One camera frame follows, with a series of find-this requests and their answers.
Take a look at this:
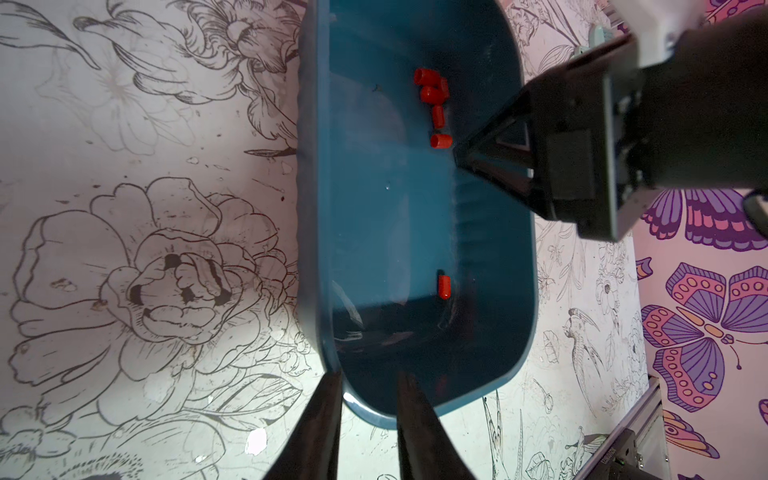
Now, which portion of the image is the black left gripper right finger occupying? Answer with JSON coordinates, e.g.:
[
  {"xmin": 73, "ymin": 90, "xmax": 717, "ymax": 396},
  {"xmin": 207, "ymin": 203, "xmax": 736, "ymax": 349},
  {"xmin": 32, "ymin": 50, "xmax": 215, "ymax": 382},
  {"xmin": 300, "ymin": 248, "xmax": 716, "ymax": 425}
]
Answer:
[{"xmin": 396, "ymin": 372, "xmax": 475, "ymax": 480}]

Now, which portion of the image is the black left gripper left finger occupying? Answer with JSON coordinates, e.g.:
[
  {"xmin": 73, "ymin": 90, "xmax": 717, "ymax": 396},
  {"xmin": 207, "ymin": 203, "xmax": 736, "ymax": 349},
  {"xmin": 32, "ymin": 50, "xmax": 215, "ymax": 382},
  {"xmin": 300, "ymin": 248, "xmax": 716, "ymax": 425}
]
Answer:
[{"xmin": 264, "ymin": 372, "xmax": 342, "ymax": 479}]

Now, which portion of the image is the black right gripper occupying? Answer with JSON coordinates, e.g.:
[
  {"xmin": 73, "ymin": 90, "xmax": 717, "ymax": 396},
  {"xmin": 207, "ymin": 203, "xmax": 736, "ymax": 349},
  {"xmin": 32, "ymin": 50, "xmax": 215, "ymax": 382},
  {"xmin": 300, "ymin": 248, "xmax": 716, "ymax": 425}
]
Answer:
[{"xmin": 454, "ymin": 5, "xmax": 767, "ymax": 241}]

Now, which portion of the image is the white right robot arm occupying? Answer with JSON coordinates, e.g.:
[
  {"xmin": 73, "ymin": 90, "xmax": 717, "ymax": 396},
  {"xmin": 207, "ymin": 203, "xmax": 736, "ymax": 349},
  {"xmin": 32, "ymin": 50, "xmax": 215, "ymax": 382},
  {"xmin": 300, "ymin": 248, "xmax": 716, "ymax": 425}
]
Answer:
[{"xmin": 454, "ymin": 1, "xmax": 767, "ymax": 241}]

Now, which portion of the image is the red sleeve pile in box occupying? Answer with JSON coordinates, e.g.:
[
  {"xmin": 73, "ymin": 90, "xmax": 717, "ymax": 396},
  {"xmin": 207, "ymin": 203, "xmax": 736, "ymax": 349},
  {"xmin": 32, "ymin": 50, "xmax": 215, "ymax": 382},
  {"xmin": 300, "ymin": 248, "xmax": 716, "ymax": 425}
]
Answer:
[{"xmin": 413, "ymin": 68, "xmax": 453, "ymax": 150}]

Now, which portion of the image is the red sleeve in box corner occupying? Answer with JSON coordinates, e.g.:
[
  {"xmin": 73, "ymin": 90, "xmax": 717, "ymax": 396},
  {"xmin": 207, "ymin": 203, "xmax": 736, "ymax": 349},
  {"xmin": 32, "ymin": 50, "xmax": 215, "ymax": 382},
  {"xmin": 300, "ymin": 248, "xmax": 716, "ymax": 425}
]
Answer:
[{"xmin": 437, "ymin": 274, "xmax": 452, "ymax": 300}]

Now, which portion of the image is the teal storage box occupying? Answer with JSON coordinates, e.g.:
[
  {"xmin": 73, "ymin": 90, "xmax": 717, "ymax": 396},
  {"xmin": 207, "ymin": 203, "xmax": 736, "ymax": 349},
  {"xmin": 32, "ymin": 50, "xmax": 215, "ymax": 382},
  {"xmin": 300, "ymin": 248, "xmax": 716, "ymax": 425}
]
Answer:
[{"xmin": 297, "ymin": 1, "xmax": 538, "ymax": 429}]

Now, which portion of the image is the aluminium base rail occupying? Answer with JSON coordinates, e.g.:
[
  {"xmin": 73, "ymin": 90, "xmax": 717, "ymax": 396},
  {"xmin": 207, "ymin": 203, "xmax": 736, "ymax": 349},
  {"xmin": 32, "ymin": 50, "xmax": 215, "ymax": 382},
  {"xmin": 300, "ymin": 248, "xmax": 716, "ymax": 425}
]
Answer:
[{"xmin": 575, "ymin": 377, "xmax": 672, "ymax": 480}]

